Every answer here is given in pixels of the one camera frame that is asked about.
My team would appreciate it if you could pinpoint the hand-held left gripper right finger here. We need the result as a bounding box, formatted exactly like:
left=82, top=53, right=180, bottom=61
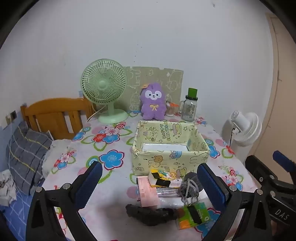
left=196, top=163, right=273, bottom=241

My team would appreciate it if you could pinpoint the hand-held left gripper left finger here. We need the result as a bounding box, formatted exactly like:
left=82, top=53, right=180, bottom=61
left=26, top=161, right=103, bottom=241

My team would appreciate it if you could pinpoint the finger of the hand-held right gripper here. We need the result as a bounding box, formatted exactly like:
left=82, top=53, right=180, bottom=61
left=272, top=150, right=296, bottom=186
left=245, top=155, right=281, bottom=197

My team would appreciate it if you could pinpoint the grey knitted pouch with cord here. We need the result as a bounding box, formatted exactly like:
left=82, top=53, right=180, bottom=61
left=179, top=171, right=201, bottom=205

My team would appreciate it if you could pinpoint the clear plastic package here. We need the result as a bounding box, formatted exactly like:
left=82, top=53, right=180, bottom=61
left=155, top=186, right=185, bottom=207

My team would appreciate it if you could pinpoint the yellow and black sticker packet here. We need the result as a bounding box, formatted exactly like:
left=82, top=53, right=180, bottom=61
left=148, top=169, right=183, bottom=188

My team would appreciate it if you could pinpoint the yellow printed storage box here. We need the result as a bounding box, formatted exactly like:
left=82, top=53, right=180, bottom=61
left=131, top=120, right=210, bottom=177

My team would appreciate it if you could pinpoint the pink packet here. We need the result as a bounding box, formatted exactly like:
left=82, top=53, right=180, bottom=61
left=136, top=177, right=160, bottom=208

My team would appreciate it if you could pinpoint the black cloth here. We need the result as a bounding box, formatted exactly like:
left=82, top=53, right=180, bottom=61
left=125, top=203, right=178, bottom=227

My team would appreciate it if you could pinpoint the white circulating fan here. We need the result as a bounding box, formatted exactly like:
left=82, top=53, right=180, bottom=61
left=221, top=111, right=262, bottom=163

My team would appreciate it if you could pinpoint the white sheet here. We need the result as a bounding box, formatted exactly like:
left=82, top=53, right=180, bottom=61
left=142, top=143, right=188, bottom=153

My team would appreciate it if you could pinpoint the beige door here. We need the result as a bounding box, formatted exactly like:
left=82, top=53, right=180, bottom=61
left=265, top=11, right=296, bottom=163

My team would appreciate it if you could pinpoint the grey plaid pillow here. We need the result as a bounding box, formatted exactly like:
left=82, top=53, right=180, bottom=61
left=6, top=120, right=53, bottom=195

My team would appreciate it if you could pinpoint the glass jar with green lid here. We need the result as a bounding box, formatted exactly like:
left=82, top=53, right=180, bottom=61
left=179, top=88, right=199, bottom=122

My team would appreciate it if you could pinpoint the blue bed sheet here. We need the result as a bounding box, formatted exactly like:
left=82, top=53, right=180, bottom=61
left=0, top=192, right=70, bottom=241

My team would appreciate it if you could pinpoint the white crumpled cloth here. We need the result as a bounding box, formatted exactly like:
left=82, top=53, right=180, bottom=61
left=0, top=169, right=18, bottom=207

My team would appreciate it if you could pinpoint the toothpick holder with orange lid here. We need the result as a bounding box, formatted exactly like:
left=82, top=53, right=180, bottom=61
left=165, top=101, right=179, bottom=117

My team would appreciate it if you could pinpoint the purple plush toy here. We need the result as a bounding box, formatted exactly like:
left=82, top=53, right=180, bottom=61
left=139, top=83, right=167, bottom=121

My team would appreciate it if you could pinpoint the green desk fan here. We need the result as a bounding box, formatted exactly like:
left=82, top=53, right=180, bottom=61
left=81, top=59, right=129, bottom=124

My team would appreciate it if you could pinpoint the printed cardboard board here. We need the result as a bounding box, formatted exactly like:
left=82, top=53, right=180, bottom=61
left=122, top=66, right=184, bottom=112

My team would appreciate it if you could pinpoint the pale fan cable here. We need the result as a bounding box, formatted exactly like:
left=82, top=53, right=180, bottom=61
left=87, top=102, right=109, bottom=122

